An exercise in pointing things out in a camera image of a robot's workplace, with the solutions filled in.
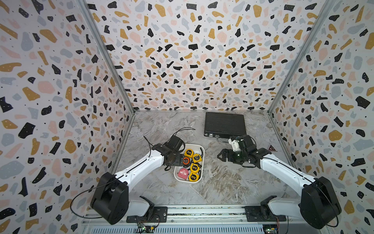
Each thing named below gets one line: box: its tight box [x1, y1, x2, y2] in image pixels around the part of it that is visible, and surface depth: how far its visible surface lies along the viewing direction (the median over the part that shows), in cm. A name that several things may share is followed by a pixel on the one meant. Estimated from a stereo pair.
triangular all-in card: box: [267, 144, 278, 152], surface depth 102 cm
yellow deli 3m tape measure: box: [192, 153, 203, 163], surface depth 94 cm
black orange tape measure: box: [182, 156, 191, 166], surface depth 92 cm
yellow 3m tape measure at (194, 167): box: [189, 162, 201, 174], surface depth 89 cm
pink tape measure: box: [177, 167, 189, 180], surface depth 88 cm
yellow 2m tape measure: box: [184, 148, 194, 158], surface depth 96 cm
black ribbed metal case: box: [203, 111, 247, 138], surface depth 108 cm
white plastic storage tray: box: [173, 143, 206, 184], surface depth 90 cm
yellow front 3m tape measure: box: [188, 172, 200, 182], surface depth 86 cm
